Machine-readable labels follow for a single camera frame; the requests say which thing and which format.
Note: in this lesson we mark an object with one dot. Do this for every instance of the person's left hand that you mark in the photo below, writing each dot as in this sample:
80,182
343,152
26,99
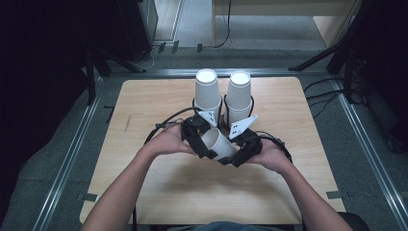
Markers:
166,142

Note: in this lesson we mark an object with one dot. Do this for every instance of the dark curtain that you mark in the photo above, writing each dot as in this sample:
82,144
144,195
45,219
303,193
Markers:
38,64

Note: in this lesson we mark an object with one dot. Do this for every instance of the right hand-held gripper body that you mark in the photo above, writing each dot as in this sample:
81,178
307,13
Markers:
251,142

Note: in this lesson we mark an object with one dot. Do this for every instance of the black metal stand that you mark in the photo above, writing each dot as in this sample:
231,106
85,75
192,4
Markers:
91,77

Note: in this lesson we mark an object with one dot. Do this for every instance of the person's blue shirt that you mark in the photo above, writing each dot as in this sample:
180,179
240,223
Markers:
224,226

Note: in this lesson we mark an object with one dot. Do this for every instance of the black tape strip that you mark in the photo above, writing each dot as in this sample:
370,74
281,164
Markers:
109,112

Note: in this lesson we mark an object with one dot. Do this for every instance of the light wooden desk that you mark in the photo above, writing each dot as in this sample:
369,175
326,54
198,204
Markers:
327,27

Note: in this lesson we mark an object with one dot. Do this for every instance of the black tripod stand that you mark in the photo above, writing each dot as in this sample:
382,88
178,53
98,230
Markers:
340,48

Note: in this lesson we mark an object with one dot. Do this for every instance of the black cabinet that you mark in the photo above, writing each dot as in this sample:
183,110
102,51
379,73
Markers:
138,25

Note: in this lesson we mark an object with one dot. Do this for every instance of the person's right hand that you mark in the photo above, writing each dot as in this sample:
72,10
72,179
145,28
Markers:
272,155

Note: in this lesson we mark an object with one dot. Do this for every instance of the single white paper cup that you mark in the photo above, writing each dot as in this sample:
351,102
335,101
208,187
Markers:
221,146

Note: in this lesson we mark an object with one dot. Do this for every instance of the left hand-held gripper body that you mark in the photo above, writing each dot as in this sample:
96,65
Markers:
192,128

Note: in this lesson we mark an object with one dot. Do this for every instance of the grey tape piece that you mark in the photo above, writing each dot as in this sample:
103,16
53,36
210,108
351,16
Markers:
335,194
88,197

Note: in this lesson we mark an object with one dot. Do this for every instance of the metal floor rail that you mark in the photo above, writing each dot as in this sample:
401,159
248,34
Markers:
67,160
179,72
369,154

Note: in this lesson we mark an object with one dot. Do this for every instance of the stack of white paper cups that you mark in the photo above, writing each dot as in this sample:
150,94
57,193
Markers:
207,93
239,93

